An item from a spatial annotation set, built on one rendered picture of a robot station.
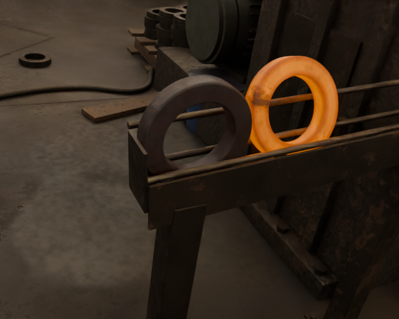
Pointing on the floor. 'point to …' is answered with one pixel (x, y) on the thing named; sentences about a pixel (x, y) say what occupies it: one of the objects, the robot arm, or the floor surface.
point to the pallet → (159, 33)
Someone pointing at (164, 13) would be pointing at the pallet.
